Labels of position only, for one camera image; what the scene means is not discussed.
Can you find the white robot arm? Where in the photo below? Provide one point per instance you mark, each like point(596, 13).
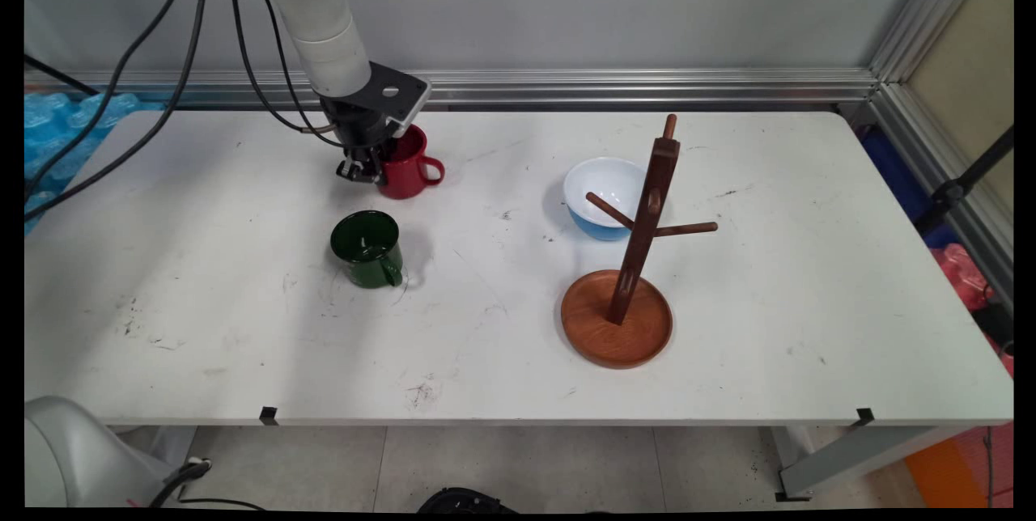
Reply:
point(324, 27)

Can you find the dark blue foam block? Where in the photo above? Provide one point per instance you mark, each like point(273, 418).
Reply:
point(890, 173)

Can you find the blue bubble wrap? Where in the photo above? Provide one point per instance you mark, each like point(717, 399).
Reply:
point(57, 141)

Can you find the brown wooden mug tree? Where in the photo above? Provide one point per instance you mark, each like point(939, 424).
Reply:
point(615, 339)

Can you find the orange foam mat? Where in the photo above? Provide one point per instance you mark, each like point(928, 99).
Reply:
point(943, 476)

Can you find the long aluminium frame rail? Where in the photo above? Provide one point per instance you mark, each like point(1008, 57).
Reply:
point(647, 88)

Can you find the slanted aluminium frame rail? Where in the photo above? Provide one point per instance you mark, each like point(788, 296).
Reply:
point(947, 181)

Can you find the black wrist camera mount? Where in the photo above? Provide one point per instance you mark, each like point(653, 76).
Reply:
point(396, 88)

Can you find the black round floor object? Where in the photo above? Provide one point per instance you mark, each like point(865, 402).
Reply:
point(461, 501)

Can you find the pink foam mat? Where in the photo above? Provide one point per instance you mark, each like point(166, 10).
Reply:
point(999, 464)

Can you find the black table edge clip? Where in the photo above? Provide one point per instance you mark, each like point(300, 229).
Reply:
point(864, 417)
point(269, 416)

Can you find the white bowl blue outside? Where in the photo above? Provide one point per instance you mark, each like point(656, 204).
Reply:
point(603, 181)

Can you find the red plastic bag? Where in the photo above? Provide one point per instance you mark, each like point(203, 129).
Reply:
point(959, 274)

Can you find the grey table leg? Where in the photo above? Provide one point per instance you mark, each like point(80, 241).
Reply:
point(850, 456)

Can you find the aluminium corner post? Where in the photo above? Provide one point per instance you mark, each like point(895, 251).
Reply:
point(914, 19)

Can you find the red speckled enamel mug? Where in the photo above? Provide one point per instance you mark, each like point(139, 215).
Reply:
point(409, 177)

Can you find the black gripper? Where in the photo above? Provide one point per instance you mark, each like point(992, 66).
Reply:
point(360, 120)

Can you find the green enamel mug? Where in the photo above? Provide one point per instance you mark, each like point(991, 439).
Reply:
point(368, 262)

